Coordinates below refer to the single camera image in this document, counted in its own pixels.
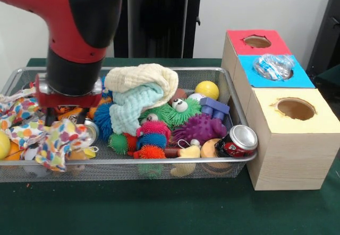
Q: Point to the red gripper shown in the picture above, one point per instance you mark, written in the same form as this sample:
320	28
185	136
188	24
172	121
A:
69	102

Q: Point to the polka dot cloth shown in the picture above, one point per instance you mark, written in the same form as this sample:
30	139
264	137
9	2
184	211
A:
61	139
18	107

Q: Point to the mint waffle cloth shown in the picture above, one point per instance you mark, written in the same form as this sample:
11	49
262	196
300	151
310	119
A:
127	107

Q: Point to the cream waffle cloth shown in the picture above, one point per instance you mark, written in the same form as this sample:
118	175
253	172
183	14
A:
143	76

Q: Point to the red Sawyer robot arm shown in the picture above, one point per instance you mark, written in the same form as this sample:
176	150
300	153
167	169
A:
66	20

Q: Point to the small orange basketball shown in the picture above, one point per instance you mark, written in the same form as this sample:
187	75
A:
13	152

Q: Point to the green spiky toy with eyes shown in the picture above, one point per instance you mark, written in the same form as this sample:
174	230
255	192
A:
191	112

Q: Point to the purple spiky ball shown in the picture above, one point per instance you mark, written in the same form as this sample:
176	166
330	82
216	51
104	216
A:
199	130

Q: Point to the smooth yellow ball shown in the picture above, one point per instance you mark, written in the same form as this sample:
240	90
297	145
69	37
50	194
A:
207	89

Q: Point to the black and white can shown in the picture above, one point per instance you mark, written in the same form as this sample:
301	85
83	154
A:
241	139

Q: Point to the dark green side table cloth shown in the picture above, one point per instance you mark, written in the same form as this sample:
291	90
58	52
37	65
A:
332	78

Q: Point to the black chair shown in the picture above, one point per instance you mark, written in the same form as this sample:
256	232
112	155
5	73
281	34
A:
326	33

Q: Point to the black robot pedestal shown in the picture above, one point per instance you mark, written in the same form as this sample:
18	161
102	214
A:
164	20

